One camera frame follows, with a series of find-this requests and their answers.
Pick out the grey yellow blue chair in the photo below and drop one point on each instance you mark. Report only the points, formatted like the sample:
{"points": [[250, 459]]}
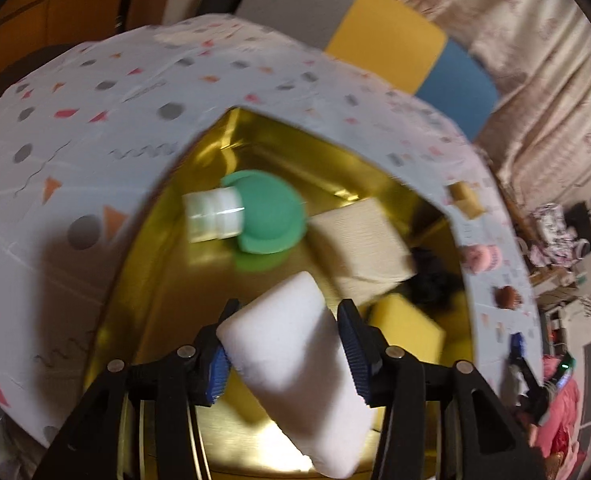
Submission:
{"points": [[390, 35]]}

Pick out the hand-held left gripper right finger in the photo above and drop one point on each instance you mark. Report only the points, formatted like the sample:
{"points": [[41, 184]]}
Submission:
{"points": [[358, 360]]}

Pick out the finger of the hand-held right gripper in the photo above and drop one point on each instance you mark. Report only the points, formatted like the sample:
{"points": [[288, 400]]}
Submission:
{"points": [[518, 346]]}

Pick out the pink towel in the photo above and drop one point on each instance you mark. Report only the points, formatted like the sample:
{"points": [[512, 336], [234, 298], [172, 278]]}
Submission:
{"points": [[480, 259]]}

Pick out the white foam sponge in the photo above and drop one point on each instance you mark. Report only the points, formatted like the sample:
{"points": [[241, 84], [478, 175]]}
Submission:
{"points": [[300, 360]]}

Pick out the green travel bottle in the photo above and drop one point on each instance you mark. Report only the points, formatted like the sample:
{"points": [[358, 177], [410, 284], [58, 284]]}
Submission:
{"points": [[265, 215]]}

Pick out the tan sponge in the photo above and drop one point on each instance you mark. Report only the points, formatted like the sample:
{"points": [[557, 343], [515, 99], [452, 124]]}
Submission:
{"points": [[466, 199]]}

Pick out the patterned white tablecloth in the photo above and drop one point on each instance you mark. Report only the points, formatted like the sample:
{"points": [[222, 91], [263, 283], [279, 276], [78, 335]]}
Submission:
{"points": [[100, 125]]}

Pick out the beige cloth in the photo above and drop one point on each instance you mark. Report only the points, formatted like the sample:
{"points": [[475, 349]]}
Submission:
{"points": [[360, 245]]}

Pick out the person's pink clothing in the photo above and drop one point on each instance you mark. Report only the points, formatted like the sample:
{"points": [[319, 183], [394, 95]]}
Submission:
{"points": [[558, 425]]}

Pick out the yellow sponge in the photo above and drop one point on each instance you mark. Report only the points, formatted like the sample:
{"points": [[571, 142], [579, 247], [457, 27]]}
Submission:
{"points": [[405, 330]]}

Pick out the brown makeup sponge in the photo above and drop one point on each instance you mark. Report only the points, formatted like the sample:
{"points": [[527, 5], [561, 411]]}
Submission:
{"points": [[508, 297]]}

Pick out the beige patterned curtain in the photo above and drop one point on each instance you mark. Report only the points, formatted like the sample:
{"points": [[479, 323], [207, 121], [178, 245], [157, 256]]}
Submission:
{"points": [[540, 85]]}

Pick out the gold metal tray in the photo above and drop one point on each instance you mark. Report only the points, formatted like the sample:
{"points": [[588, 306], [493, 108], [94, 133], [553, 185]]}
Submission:
{"points": [[185, 280]]}

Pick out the wooden wardrobe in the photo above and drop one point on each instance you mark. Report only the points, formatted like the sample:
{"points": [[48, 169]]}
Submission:
{"points": [[50, 5]]}

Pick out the pile of printed cloth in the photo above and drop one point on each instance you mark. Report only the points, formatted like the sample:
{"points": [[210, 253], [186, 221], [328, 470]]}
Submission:
{"points": [[555, 232]]}

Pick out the black scrunchie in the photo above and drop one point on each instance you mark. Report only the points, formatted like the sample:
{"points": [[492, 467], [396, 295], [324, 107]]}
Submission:
{"points": [[433, 277]]}

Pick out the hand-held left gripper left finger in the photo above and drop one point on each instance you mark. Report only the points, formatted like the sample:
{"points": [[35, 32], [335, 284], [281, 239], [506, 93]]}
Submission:
{"points": [[218, 370]]}

